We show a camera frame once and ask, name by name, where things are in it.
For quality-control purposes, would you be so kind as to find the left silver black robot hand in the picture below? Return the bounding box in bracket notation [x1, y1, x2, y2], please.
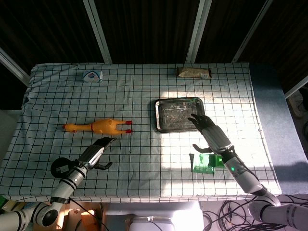
[76, 136, 118, 171]

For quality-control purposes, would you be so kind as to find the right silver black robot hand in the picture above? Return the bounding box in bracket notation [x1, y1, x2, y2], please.
[187, 114, 235, 154]

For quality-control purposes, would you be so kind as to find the yellow rubber chicken toy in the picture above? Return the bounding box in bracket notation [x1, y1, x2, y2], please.
[62, 118, 133, 135]

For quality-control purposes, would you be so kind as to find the metal rectangular tray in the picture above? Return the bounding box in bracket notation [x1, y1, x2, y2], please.
[154, 97, 207, 134]

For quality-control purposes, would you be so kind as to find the green packaged item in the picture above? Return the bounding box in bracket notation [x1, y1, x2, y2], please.
[192, 154, 226, 174]

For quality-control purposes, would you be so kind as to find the blue table cover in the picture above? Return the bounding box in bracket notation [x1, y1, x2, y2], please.
[249, 63, 308, 195]

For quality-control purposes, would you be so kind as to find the white black checkered tablecloth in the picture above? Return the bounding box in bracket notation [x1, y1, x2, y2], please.
[0, 62, 282, 203]

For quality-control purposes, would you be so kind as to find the brown cardboard box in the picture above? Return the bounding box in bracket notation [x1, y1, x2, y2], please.
[33, 202, 102, 231]

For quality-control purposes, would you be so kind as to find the brown snack package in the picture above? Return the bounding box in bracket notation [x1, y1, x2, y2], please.
[177, 66, 213, 79]

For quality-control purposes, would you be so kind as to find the blue white tissue packet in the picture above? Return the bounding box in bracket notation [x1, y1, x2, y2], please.
[81, 70, 104, 84]

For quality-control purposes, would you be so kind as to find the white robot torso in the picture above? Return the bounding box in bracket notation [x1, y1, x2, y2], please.
[129, 215, 175, 231]

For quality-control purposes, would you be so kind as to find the dark brown curtain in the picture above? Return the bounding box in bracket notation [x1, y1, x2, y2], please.
[0, 0, 308, 111]

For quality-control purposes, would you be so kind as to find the black floor cable bundle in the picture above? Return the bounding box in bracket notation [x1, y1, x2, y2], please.
[202, 194, 289, 231]

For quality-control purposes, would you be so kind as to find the white aluminium frame post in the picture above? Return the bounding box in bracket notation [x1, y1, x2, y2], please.
[283, 76, 308, 99]
[83, 0, 113, 64]
[0, 47, 31, 86]
[185, 0, 212, 64]
[231, 0, 275, 63]

